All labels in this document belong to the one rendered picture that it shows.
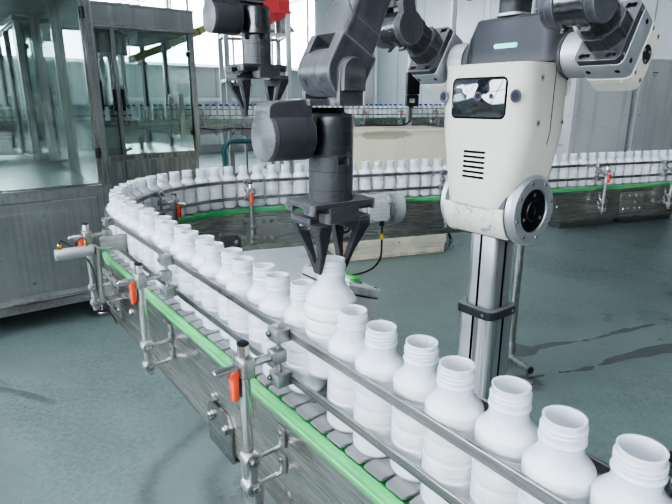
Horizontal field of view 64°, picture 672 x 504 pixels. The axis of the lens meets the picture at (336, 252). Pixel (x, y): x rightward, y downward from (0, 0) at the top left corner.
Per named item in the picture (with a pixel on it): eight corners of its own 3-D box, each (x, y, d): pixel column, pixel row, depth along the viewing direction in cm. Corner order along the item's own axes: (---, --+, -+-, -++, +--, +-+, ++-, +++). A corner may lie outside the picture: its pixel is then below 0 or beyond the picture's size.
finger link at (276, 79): (243, 116, 110) (241, 68, 108) (273, 115, 114) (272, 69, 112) (259, 117, 105) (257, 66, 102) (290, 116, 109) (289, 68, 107)
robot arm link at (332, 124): (363, 107, 66) (336, 107, 70) (317, 107, 62) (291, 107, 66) (362, 164, 67) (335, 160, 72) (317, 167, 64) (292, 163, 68)
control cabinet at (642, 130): (637, 211, 715) (661, 60, 663) (671, 218, 669) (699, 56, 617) (589, 215, 690) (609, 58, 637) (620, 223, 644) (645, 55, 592)
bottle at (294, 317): (333, 381, 82) (330, 278, 78) (315, 399, 77) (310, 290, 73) (300, 374, 85) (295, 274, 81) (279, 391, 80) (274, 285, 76)
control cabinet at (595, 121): (583, 215, 687) (604, 58, 635) (614, 223, 642) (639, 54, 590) (531, 220, 662) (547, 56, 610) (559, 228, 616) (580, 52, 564)
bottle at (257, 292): (277, 369, 87) (273, 272, 82) (244, 364, 88) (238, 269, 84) (291, 353, 92) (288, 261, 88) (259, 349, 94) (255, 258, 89)
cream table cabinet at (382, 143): (417, 237, 578) (422, 125, 546) (447, 252, 521) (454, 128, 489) (320, 245, 544) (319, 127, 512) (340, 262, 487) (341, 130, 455)
